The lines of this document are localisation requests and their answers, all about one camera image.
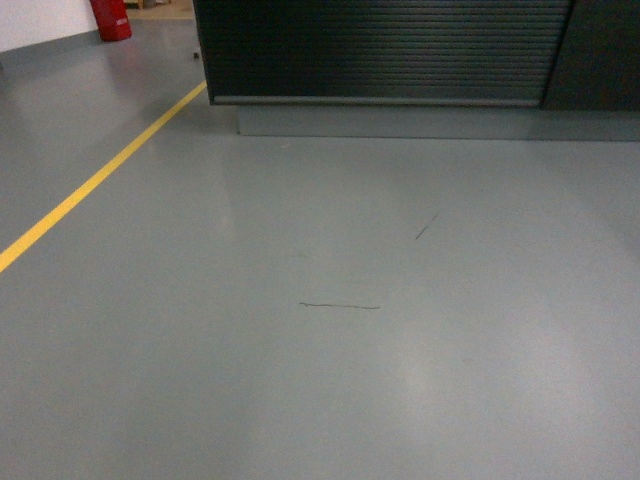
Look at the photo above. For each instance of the black checkout counter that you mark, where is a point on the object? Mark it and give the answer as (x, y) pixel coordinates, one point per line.
(506, 70)

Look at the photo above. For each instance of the red fire extinguisher box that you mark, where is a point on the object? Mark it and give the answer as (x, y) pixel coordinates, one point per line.
(111, 19)

